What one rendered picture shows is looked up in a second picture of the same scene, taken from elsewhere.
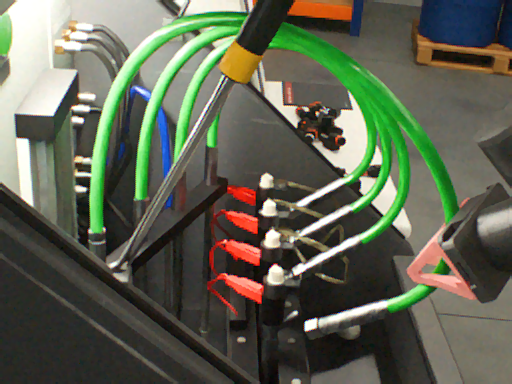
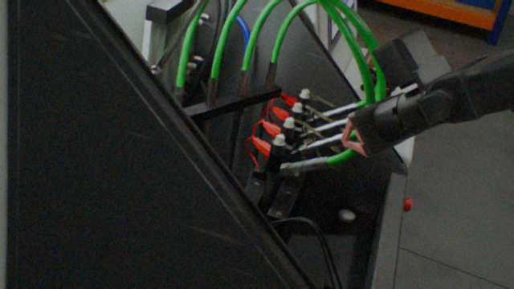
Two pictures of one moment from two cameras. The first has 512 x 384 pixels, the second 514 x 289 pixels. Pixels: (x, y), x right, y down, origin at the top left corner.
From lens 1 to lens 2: 0.41 m
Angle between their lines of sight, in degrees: 16
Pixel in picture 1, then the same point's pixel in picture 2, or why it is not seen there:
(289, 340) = (287, 192)
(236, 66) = not seen: outside the picture
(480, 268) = (369, 133)
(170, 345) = (169, 110)
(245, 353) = (255, 191)
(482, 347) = not seen: outside the picture
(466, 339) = not seen: outside the picture
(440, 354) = (389, 233)
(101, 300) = (140, 76)
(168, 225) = (230, 102)
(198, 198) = (256, 93)
